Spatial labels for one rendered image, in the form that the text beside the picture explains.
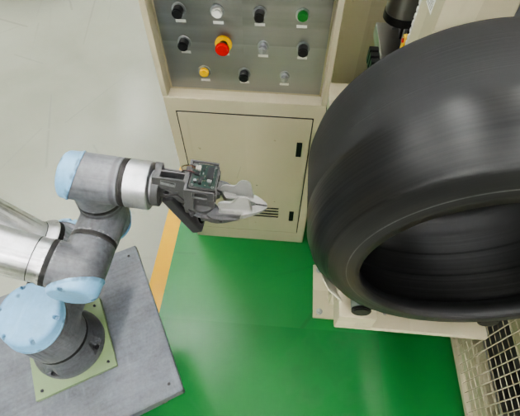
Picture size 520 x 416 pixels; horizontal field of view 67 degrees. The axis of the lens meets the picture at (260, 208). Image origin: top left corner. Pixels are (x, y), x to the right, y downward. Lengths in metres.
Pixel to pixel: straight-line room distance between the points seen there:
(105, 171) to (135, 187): 0.06
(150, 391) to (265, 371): 0.70
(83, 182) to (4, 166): 2.05
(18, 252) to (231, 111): 0.84
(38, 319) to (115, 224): 0.33
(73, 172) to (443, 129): 0.58
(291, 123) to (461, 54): 0.85
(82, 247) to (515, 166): 0.69
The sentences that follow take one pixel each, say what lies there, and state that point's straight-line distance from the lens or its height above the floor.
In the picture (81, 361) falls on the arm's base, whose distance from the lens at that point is 1.22.
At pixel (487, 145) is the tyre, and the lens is 0.52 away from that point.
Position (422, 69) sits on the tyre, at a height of 1.42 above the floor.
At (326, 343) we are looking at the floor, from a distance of 1.85.
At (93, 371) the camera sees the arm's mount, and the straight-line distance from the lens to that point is 1.26.
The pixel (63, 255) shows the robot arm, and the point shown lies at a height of 1.14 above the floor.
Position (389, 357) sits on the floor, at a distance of 1.89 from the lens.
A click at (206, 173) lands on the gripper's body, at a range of 0.70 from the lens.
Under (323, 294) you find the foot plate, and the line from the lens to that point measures 1.91.
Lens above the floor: 1.76
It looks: 55 degrees down
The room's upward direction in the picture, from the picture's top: straight up
